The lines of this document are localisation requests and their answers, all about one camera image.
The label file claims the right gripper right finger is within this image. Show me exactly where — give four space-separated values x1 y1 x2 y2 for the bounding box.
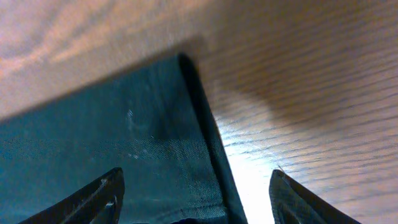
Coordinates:
269 169 359 224

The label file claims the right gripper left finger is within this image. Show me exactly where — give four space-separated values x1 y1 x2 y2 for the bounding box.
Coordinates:
21 167 125 224

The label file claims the black t-shirt with logo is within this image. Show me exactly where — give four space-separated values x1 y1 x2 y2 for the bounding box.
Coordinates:
1 54 247 223

